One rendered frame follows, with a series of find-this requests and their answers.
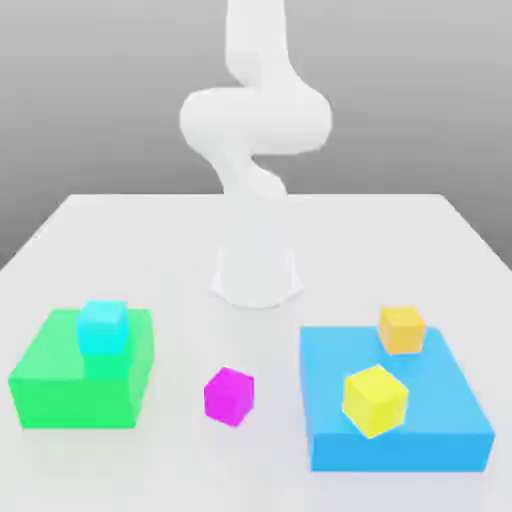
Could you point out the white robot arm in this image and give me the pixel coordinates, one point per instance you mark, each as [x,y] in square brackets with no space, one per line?
[256,120]

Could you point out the small magenta cube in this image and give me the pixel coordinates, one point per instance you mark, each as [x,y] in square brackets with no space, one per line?
[228,396]

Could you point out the small orange cube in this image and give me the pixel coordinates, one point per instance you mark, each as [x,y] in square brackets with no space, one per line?
[402,330]

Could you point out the small cyan cube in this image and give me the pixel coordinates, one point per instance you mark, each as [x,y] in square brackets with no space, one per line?
[103,330]

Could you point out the small yellow cube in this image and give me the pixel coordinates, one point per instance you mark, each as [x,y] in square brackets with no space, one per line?
[374,401]

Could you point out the large green box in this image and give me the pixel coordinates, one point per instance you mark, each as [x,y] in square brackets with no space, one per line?
[76,396]

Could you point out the large blue box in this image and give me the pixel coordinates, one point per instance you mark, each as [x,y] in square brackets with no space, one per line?
[440,400]

